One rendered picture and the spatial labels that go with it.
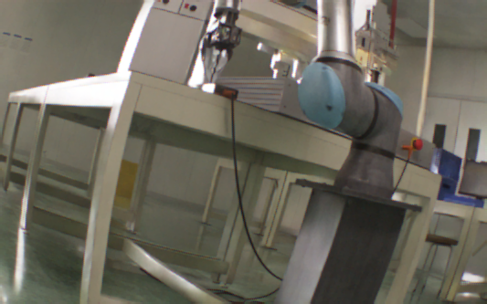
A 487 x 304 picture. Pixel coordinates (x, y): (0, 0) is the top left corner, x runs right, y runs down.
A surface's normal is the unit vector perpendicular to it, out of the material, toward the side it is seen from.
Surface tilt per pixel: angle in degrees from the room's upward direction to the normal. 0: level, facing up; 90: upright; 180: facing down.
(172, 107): 90
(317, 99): 97
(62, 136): 90
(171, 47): 90
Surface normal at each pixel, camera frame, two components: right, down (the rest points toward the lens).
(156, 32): 0.46, 0.08
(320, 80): -0.84, -0.11
